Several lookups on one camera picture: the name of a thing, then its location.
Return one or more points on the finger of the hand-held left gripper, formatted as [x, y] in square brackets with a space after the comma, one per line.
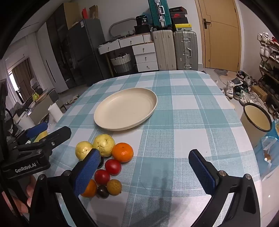
[37, 129]
[56, 135]

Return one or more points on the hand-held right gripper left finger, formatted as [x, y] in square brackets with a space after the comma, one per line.
[87, 171]

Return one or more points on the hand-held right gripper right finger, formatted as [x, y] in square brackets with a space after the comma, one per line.
[202, 172]

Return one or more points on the small orange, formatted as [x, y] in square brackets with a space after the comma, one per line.
[91, 189]

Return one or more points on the small yellow-green guava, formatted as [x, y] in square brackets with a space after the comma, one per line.
[82, 148]

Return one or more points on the brown round fruit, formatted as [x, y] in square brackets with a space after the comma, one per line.
[114, 187]

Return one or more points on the large yellow-green guava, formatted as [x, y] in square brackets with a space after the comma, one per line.
[104, 144]

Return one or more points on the large orange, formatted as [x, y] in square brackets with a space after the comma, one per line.
[122, 152]

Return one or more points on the cream oval plate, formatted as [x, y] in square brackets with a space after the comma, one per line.
[125, 109]

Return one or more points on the person's left hand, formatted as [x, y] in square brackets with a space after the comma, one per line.
[20, 204]

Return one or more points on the yellow object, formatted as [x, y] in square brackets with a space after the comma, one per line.
[41, 135]

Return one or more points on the red tomato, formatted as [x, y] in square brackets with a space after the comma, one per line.
[113, 167]
[102, 176]

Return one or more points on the paper towel roll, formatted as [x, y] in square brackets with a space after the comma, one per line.
[55, 111]

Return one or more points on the dark purple plum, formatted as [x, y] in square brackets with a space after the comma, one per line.
[102, 191]

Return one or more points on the yellow-green bag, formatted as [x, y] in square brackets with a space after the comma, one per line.
[34, 95]

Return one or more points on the teal checked tablecloth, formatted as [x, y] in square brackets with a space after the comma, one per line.
[185, 126]

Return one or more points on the brown curtain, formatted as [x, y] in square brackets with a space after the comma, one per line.
[21, 76]

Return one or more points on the cream enamel bucket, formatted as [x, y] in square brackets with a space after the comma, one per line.
[250, 128]

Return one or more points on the blue plastic bag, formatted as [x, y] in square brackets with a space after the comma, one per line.
[269, 144]

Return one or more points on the dark tall cabinet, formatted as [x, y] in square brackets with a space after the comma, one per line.
[58, 43]

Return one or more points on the grey refrigerator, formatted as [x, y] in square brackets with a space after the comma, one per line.
[87, 52]

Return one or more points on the pile of shoes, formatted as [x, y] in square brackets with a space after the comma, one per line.
[242, 89]

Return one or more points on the woven laundry basket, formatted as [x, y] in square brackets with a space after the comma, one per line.
[121, 63]

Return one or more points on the cardboard box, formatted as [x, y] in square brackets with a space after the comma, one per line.
[259, 92]

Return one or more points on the grey floor mat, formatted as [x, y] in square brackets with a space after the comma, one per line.
[220, 73]

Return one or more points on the white drawer desk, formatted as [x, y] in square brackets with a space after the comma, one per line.
[145, 57]

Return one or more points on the silver suitcase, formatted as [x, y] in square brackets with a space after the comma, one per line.
[185, 50]

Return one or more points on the shoe rack with shoes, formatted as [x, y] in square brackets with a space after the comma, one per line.
[269, 65]

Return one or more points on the oval mirror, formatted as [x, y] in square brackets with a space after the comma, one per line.
[122, 27]

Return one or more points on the red bag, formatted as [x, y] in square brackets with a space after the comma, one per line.
[84, 12]

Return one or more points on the beige suitcase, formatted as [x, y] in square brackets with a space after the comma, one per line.
[164, 50]

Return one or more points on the brown paper bag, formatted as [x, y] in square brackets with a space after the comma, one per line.
[93, 11]

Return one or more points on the wooden door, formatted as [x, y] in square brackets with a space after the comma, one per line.
[220, 43]

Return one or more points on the black bag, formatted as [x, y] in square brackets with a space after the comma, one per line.
[142, 29]

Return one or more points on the black plastic tub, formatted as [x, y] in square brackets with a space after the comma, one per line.
[142, 20]

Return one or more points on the yellow black shoe box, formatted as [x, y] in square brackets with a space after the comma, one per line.
[182, 27]

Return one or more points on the black red shoe box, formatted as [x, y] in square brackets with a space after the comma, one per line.
[178, 15]

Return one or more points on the teal suitcase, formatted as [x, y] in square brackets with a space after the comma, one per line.
[158, 13]

